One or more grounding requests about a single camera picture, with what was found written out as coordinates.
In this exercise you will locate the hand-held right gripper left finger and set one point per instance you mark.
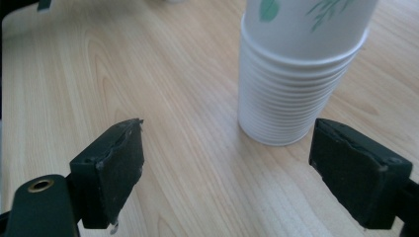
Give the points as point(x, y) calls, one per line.
point(115, 171)

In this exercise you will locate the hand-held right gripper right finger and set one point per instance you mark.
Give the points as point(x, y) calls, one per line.
point(359, 177)

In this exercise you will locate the stack of white paper cups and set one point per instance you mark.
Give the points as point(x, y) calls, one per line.
point(283, 92)

